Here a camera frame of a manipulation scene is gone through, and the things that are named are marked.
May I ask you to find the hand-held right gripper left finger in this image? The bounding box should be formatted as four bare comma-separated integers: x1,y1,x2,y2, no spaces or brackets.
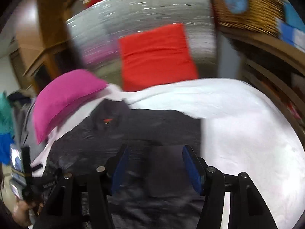
36,144,130,229

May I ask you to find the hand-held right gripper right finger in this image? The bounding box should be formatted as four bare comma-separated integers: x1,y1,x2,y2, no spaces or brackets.
182,145,278,229

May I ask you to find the black quilted jacket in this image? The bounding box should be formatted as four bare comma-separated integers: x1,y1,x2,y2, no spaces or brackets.
31,100,208,229

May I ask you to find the person's left hand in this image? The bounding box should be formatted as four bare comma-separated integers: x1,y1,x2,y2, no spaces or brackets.
13,199,44,227

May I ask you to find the blue jacket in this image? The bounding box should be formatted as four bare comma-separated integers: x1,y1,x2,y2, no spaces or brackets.
0,134,17,165

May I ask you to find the grey coat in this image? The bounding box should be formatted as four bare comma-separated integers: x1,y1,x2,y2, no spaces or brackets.
12,98,48,160

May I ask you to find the white fluffy blanket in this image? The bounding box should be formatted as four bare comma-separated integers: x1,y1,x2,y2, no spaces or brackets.
31,77,304,229

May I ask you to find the teal jacket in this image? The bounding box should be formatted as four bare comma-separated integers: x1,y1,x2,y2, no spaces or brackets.
0,92,15,134

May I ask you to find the magenta pillow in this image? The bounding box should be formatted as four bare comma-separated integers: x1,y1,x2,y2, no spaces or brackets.
32,69,109,145

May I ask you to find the red pillow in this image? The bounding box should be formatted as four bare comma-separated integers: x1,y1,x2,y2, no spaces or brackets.
118,23,199,92

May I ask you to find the wooden shelf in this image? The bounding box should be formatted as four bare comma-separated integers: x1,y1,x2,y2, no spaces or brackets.
217,26,305,134

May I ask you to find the wooden cabinet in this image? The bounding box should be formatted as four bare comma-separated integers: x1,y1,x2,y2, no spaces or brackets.
14,0,77,93

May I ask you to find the silver foil mat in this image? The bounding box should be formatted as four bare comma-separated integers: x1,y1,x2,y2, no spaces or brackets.
65,0,216,81

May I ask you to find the wicker basket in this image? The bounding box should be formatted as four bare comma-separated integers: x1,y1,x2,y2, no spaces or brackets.
211,0,286,39

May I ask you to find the blue cardboard box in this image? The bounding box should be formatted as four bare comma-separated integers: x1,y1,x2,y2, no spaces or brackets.
278,5,305,53

